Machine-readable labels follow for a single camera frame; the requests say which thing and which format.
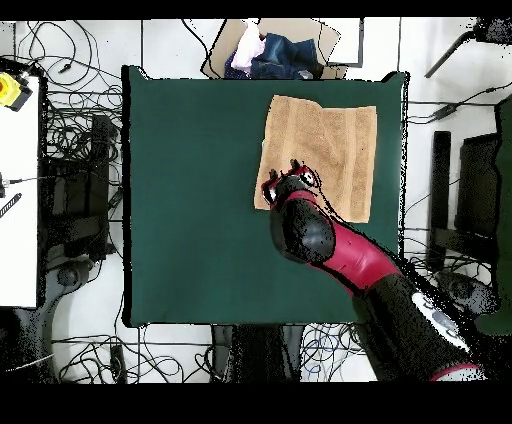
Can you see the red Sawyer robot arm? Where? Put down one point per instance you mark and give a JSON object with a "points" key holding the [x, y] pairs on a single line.
{"points": [[360, 260]]}

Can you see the white side table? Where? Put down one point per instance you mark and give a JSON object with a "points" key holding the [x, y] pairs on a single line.
{"points": [[18, 240]]}

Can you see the pale pink garment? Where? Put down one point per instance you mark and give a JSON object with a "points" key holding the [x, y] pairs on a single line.
{"points": [[246, 52]]}

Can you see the black power strip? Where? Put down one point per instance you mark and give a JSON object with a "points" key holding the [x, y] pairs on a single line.
{"points": [[118, 360]]}

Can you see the brown cardboard box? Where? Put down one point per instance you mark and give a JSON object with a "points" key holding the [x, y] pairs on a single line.
{"points": [[320, 44]]}

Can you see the dark green table cloth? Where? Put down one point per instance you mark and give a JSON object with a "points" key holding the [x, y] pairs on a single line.
{"points": [[180, 200]]}

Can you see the yellow emergency stop button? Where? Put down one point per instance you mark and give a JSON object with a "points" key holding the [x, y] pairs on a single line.
{"points": [[10, 90]]}

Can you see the black chair frame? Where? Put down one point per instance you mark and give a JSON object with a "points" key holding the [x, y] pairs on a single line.
{"points": [[100, 160], [440, 180]]}

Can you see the dark green draped cloth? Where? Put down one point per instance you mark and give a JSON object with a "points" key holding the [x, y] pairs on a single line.
{"points": [[504, 200]]}

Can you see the blue denim jeans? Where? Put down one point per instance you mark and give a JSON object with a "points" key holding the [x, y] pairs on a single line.
{"points": [[288, 56]]}

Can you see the tan terry towel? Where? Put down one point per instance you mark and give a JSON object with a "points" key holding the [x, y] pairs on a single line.
{"points": [[332, 136]]}

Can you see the black tripod stand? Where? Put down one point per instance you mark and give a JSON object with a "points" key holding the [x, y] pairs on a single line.
{"points": [[496, 30]]}

